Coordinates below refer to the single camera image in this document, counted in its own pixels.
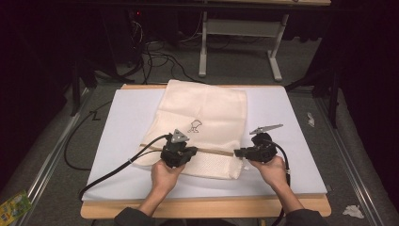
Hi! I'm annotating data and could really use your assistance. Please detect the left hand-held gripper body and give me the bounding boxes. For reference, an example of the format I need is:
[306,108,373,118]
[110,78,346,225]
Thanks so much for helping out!
[159,128,200,170]

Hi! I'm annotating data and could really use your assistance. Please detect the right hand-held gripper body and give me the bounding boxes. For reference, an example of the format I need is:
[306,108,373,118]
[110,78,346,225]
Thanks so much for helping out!
[247,123,285,164]

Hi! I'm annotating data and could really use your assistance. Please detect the cream mesh laundry bag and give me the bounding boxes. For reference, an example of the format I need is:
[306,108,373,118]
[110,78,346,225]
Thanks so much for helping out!
[133,78,249,181]

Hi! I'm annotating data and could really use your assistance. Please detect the person's right hand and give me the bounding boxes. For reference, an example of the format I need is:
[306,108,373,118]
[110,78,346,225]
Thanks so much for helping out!
[248,155,290,191]

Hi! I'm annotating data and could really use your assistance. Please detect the person's left hand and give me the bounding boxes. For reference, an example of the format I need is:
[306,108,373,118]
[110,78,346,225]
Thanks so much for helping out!
[151,158,186,198]

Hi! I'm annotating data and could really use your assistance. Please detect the wooden table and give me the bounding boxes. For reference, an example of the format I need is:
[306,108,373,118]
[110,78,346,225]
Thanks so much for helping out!
[79,83,333,219]

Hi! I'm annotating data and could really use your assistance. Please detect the white table mat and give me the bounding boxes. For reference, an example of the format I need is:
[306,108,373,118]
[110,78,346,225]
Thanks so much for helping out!
[81,86,329,202]

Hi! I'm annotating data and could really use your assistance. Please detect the person's dark left sleeve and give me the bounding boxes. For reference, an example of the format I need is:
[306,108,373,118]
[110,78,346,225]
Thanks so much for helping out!
[113,206,157,226]

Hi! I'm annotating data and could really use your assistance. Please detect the person's dark sleeve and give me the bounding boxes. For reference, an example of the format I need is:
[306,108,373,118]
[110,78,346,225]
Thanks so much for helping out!
[113,206,157,226]
[282,208,329,226]

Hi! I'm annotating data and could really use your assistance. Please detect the person's dark right sleeve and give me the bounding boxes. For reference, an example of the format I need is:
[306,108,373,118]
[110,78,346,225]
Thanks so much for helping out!
[282,208,329,226]

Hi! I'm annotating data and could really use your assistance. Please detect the black metal stand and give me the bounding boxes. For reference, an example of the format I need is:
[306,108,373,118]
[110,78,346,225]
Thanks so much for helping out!
[283,67,343,130]
[69,57,99,118]

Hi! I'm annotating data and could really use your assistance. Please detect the crumpled white tissue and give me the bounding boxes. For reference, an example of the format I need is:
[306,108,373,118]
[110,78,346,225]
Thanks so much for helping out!
[342,204,366,220]

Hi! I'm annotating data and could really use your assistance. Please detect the dark equipment cabinet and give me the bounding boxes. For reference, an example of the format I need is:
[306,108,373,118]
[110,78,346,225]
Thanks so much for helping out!
[102,8,146,66]

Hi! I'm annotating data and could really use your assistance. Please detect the green printed packet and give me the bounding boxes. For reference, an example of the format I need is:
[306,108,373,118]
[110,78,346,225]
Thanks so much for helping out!
[0,189,34,226]

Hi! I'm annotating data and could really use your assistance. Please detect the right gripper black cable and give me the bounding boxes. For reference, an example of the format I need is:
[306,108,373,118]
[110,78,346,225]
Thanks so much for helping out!
[264,137,292,226]

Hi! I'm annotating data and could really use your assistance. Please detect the metal floor rail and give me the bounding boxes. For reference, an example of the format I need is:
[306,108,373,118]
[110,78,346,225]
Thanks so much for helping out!
[314,96,379,226]
[15,87,92,226]

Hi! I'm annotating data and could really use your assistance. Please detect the bundle of black floor cables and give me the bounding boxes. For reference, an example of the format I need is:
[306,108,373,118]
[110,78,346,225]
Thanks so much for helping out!
[125,18,203,85]

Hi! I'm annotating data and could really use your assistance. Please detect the black floor cable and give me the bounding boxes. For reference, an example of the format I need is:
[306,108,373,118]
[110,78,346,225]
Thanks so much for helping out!
[63,100,113,172]

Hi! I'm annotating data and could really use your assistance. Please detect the white desk frame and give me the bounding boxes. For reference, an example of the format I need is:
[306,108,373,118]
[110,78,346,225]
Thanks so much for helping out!
[198,10,291,83]

